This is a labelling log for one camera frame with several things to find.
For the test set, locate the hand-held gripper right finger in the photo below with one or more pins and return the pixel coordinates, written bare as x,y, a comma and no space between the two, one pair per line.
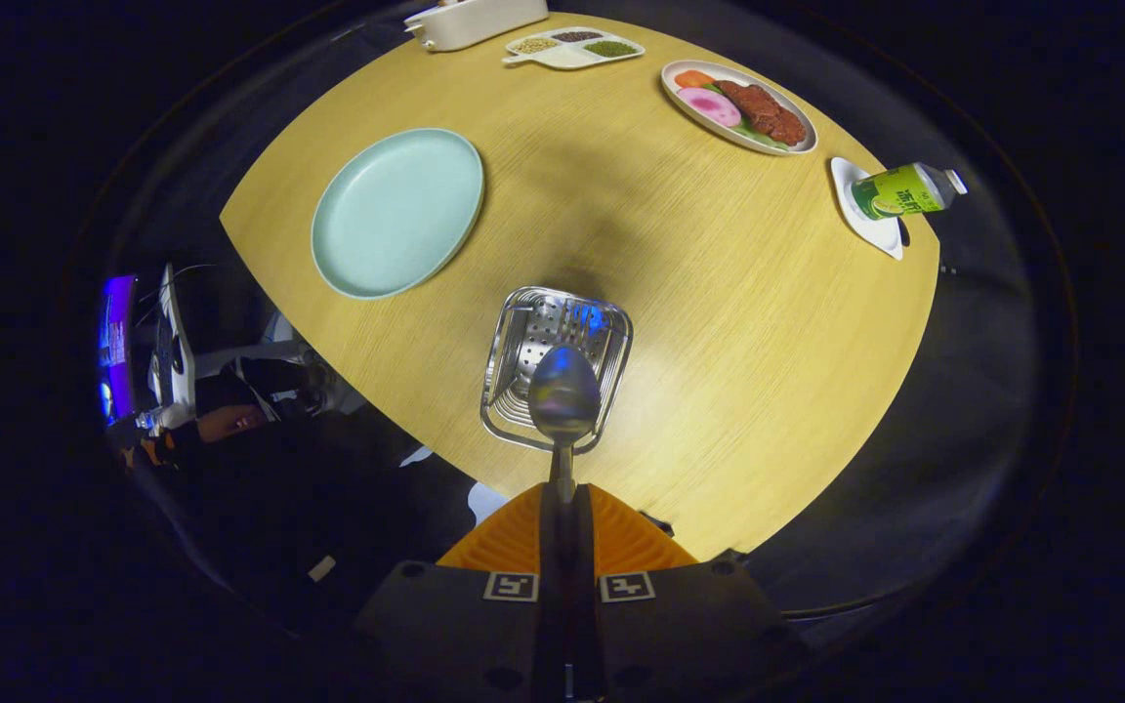
588,547

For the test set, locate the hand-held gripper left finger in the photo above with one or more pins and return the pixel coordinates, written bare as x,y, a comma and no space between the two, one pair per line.
551,547

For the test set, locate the metal spoon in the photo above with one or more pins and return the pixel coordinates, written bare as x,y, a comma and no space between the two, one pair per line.
564,391

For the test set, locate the perforated metal basket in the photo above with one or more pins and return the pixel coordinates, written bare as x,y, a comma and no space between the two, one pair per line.
519,337

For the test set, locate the teal round plate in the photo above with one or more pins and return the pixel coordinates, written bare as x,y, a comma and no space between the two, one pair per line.
396,210

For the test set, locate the white saucer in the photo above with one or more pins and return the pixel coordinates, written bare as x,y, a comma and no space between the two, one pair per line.
870,232

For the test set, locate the green lettuce leaf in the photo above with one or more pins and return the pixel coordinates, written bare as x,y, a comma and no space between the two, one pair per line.
756,137

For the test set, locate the white oval food plate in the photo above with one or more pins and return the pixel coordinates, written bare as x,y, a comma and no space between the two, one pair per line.
689,107

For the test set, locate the pink round food slice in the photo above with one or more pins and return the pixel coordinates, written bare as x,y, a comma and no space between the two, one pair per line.
709,105

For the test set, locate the brown meat slices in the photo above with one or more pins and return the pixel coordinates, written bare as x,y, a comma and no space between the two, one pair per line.
763,109

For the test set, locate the green drink bottle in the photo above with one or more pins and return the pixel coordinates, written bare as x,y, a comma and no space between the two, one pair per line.
899,190

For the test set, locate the purple lit screen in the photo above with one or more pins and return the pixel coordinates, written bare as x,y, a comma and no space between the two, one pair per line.
117,347

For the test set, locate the orange carrot slice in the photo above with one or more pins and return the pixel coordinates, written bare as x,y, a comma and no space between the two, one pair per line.
693,78

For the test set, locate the white sectioned bean dish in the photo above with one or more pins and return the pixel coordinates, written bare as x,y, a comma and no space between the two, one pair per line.
567,57

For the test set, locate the white toaster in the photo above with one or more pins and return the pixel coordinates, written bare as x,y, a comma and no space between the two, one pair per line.
475,21

